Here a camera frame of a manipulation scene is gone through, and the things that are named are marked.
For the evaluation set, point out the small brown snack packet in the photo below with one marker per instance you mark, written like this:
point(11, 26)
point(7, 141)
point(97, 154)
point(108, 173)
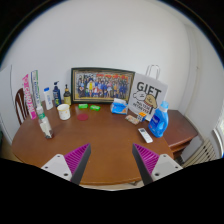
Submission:
point(132, 119)

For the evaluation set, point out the amber yellow-labelled pump bottle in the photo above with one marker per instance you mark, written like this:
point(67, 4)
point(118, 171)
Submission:
point(67, 98)

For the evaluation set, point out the dark blue pump bottle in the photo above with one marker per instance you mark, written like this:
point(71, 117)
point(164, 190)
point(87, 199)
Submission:
point(57, 96)

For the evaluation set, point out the white remote control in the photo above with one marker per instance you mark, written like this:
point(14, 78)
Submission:
point(145, 135)

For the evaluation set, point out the pink shuttlecock tube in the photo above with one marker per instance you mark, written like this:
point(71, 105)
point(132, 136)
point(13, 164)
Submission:
point(29, 96)

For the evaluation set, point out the white radiator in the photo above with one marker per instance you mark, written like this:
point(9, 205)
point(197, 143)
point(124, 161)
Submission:
point(200, 152)

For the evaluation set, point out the white and green shuttlecock tube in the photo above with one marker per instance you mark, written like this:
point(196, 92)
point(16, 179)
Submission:
point(35, 88)

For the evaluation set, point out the dark wooden side cabinet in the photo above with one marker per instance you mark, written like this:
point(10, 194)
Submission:
point(180, 128)

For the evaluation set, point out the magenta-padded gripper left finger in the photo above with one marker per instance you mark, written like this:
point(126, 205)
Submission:
point(60, 166)

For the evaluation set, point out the blue detergent bottle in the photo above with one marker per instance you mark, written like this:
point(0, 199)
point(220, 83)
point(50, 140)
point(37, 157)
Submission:
point(158, 123)

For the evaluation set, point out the white paper gift bag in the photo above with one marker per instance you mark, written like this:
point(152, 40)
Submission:
point(146, 95)

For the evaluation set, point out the blue tissue pack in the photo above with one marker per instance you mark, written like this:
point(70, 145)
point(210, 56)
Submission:
point(119, 107)

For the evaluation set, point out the brown wooden chair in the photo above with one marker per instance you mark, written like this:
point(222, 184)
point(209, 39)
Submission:
point(18, 103)

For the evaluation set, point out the white board panel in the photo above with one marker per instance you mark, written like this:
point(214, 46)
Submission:
point(6, 93)

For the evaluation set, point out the white bottle with blue cap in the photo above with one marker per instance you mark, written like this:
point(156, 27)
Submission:
point(48, 99)

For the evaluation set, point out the small green pack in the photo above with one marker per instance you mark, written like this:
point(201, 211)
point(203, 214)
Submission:
point(83, 106)
point(95, 107)

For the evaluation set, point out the clear green-labelled drink bottle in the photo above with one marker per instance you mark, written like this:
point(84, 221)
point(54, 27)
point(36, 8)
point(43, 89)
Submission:
point(45, 126)

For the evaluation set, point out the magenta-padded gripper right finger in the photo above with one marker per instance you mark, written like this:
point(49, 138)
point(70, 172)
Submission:
point(163, 166)

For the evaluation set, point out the white cup with yellow rim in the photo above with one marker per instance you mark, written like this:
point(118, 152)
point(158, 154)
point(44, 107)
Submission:
point(63, 112)

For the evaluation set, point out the small colourful puzzle cube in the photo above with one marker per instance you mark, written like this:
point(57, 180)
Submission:
point(142, 116)

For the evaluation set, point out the flat round red coaster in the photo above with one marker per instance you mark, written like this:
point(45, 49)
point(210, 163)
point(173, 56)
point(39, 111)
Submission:
point(82, 117)

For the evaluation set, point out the framed group photo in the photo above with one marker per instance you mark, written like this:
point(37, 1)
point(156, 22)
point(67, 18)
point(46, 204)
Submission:
point(101, 85)

